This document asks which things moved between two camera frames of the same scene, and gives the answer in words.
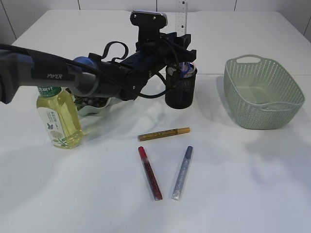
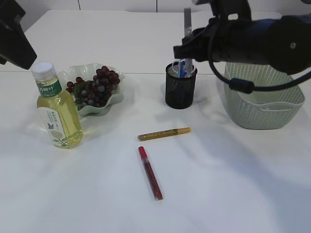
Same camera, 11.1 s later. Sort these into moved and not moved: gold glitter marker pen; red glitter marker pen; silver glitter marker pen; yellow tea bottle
Moved: silver glitter marker pen
Not moved: yellow tea bottle; gold glitter marker pen; red glitter marker pen
